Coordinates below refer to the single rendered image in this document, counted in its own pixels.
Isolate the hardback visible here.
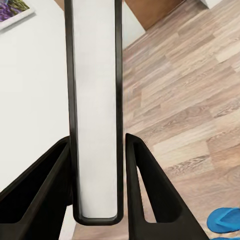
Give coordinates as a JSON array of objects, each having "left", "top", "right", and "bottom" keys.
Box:
[{"left": 64, "top": 0, "right": 124, "bottom": 226}]

